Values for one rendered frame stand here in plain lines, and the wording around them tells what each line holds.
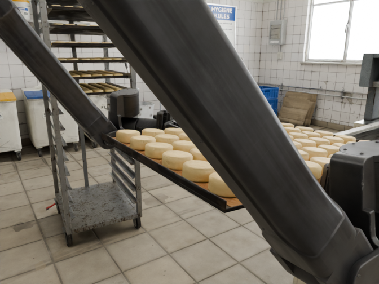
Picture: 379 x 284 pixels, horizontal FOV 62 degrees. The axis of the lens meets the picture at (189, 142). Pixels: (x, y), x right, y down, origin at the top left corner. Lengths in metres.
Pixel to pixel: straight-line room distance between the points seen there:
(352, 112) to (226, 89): 5.26
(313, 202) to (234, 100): 0.11
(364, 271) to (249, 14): 6.13
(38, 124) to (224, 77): 3.86
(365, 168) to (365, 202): 0.03
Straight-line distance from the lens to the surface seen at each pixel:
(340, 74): 5.51
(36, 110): 3.99
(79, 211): 2.30
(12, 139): 4.03
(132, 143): 0.61
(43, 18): 1.85
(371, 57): 1.77
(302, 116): 5.61
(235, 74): 0.21
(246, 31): 6.30
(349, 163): 0.34
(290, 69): 6.06
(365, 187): 0.34
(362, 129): 1.37
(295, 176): 0.25
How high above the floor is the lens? 1.17
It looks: 16 degrees down
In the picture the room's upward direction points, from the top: straight up
